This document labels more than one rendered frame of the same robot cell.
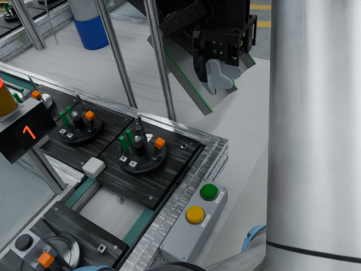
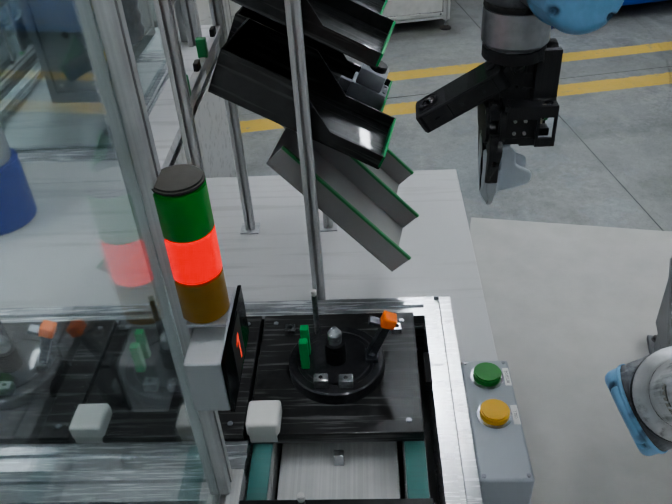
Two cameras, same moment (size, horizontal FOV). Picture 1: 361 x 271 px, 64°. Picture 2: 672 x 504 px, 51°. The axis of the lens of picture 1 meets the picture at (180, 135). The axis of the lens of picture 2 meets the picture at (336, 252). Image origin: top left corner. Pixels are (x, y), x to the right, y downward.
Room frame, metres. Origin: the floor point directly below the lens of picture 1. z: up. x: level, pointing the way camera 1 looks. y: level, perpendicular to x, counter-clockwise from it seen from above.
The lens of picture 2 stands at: (-0.06, 0.53, 1.73)
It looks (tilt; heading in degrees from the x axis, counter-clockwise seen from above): 37 degrees down; 325
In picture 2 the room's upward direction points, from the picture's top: 4 degrees counter-clockwise
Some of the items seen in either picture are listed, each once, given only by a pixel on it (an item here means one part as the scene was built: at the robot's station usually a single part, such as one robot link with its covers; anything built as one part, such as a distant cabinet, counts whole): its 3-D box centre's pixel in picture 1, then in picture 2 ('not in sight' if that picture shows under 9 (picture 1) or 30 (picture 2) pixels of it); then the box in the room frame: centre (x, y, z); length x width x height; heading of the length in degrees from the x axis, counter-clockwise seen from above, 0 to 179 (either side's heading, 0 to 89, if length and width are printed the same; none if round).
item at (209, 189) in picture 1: (209, 192); (487, 376); (0.39, -0.05, 0.96); 0.04 x 0.04 x 0.02
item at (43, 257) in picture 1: (50, 263); not in sight; (0.25, 0.29, 1.04); 0.04 x 0.02 x 0.08; 51
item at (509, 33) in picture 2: not in sight; (515, 24); (0.44, -0.09, 1.45); 0.08 x 0.08 x 0.05
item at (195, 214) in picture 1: (195, 215); (494, 414); (0.34, 0.00, 0.96); 0.04 x 0.04 x 0.02
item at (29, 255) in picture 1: (28, 245); not in sight; (0.28, 0.33, 1.06); 0.08 x 0.04 x 0.07; 51
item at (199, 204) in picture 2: not in sight; (183, 206); (0.47, 0.32, 1.38); 0.05 x 0.05 x 0.05
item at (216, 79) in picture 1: (217, 80); (506, 177); (0.42, -0.08, 1.27); 0.06 x 0.03 x 0.09; 51
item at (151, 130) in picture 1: (139, 146); (334, 347); (0.54, 0.11, 1.01); 0.24 x 0.24 x 0.13; 51
